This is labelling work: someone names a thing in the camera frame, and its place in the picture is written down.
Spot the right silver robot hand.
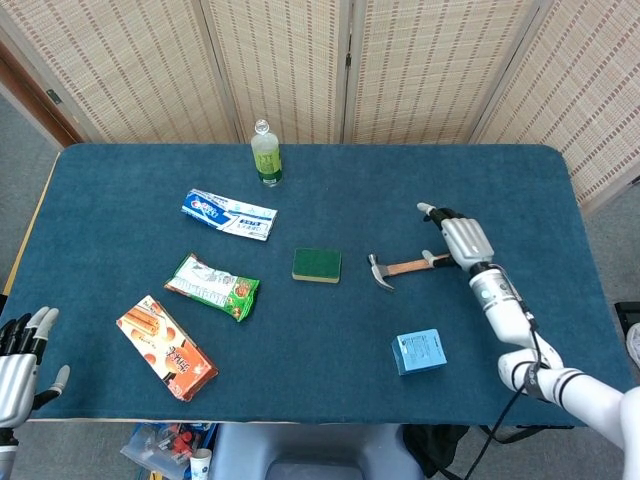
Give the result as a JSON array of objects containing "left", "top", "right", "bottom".
[{"left": 416, "top": 201, "right": 496, "bottom": 274}]

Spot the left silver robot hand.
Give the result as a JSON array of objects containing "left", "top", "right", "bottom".
[{"left": 0, "top": 306, "right": 71, "bottom": 429}]

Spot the wooden handle claw hammer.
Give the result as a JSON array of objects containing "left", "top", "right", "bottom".
[{"left": 367, "top": 252, "right": 454, "bottom": 293}]

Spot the green yellow sponge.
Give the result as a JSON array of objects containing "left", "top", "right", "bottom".
[{"left": 291, "top": 247, "right": 343, "bottom": 285}]

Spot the small light blue box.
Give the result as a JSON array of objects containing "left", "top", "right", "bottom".
[{"left": 390, "top": 328, "right": 448, "bottom": 377}]

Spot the blue table cloth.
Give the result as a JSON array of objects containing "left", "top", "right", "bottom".
[{"left": 0, "top": 143, "right": 636, "bottom": 427}]

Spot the orange biscuit box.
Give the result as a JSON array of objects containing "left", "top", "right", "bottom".
[{"left": 115, "top": 294, "right": 220, "bottom": 403}]

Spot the black box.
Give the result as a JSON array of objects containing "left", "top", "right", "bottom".
[{"left": 613, "top": 301, "right": 640, "bottom": 329}]

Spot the bamboo folding screen panel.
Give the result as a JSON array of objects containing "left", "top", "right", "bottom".
[
  {"left": 199, "top": 0, "right": 354, "bottom": 146},
  {"left": 469, "top": 0, "right": 640, "bottom": 211},
  {"left": 0, "top": 0, "right": 239, "bottom": 146},
  {"left": 342, "top": 0, "right": 546, "bottom": 146}
]

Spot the white shoe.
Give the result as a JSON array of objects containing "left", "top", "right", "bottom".
[{"left": 624, "top": 322, "right": 640, "bottom": 372}]

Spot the white paper cup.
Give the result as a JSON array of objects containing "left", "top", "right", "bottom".
[{"left": 189, "top": 448, "right": 214, "bottom": 480}]

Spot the black bag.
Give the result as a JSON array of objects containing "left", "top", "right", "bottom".
[{"left": 402, "top": 424, "right": 471, "bottom": 479}]

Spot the clear green label bottle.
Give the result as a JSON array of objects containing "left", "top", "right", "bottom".
[{"left": 250, "top": 119, "right": 284, "bottom": 188}]

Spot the green white snack packet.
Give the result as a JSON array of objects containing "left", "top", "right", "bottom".
[{"left": 163, "top": 252, "right": 262, "bottom": 323}]

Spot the blue white toothpaste box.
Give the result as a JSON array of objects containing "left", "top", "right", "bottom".
[{"left": 180, "top": 188, "right": 279, "bottom": 242}]

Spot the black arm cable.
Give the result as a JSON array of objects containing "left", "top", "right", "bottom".
[{"left": 462, "top": 267, "right": 547, "bottom": 480}]

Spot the black strap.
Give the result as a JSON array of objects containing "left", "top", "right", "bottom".
[{"left": 478, "top": 424, "right": 576, "bottom": 444}]

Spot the brown wooden door frame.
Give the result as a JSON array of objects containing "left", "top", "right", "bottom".
[{"left": 0, "top": 42, "right": 84, "bottom": 149}]

